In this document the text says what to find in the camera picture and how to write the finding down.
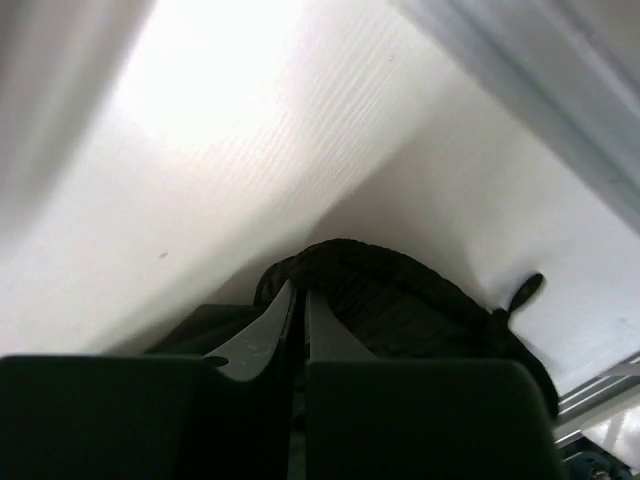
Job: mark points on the black trousers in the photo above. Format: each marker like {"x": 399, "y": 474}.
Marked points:
{"x": 394, "y": 305}

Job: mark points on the aluminium table frame rail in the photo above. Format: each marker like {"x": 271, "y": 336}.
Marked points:
{"x": 532, "y": 156}

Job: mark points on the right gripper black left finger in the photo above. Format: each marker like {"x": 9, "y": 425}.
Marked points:
{"x": 222, "y": 415}

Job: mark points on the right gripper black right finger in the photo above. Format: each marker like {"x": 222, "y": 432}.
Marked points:
{"x": 369, "y": 418}

